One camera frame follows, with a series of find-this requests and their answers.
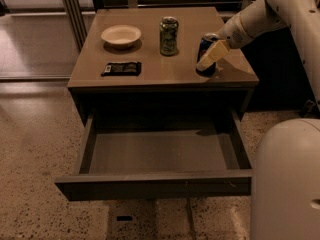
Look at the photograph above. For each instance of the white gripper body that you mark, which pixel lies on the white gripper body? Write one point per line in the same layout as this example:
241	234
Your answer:
232	33

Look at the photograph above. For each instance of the green soda can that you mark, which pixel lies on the green soda can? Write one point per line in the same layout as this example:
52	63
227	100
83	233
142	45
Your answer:
168	35

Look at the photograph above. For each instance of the white bowl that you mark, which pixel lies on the white bowl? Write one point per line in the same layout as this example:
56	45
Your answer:
121	36

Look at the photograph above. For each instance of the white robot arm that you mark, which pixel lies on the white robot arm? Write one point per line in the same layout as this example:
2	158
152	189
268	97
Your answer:
286	175

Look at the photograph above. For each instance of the brown cabinet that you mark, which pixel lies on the brown cabinet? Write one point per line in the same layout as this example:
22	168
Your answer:
159	72

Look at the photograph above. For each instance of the open top drawer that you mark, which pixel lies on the open top drawer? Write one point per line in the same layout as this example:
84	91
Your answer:
160	156

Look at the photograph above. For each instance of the blue pepsi can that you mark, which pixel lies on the blue pepsi can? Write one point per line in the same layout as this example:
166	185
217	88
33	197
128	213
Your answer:
205	43

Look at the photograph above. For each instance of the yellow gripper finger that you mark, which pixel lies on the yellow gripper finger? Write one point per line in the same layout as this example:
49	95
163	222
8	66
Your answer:
216	51

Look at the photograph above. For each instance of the black snack bag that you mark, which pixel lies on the black snack bag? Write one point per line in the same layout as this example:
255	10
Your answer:
122	69

